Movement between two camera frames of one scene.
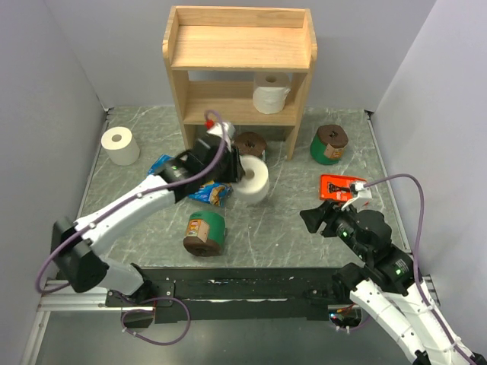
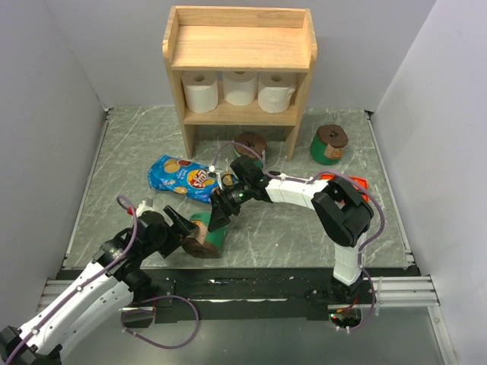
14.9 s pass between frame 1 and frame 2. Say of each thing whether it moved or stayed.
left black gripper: moved
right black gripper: moved
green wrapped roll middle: stayed
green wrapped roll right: stayed
